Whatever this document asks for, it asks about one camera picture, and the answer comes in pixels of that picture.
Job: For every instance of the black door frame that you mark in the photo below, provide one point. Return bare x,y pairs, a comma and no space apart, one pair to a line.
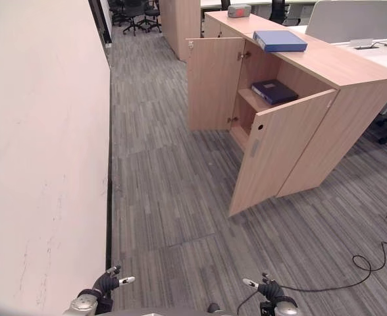
103,19

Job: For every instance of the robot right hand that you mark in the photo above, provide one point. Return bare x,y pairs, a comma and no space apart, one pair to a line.
270,289

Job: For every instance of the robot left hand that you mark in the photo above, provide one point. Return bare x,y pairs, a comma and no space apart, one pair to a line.
105,282

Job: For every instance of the black office chair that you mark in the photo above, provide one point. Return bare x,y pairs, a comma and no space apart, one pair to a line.
280,11
153,16
129,14

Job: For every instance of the wooden office cabinet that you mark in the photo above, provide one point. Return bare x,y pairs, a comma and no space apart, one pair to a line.
318,98

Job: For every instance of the grey box with red label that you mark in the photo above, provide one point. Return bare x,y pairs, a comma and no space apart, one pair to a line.
239,10

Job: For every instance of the light blue folder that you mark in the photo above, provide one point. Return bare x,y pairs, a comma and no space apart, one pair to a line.
279,41

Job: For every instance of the robot right silver arm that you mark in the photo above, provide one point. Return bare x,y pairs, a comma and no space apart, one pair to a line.
282,307

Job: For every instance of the tall wooden cabinet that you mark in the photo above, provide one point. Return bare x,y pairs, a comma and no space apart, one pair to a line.
180,26

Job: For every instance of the white long desk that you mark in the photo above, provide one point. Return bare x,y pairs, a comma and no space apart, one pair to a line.
220,3

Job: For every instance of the grey desk partition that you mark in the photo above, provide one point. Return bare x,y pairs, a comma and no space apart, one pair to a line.
354,19

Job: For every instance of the dark blue folder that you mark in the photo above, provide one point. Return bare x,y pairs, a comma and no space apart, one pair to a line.
274,91

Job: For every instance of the wooden cabinet door plain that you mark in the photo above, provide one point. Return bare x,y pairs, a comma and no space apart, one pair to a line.
213,85

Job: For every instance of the robot body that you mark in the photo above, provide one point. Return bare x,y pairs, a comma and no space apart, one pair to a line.
167,312

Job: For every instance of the desk socket box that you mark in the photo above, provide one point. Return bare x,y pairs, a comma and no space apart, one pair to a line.
363,44

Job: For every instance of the wooden cabinet door with lock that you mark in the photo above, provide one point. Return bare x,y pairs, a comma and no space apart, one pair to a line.
279,148

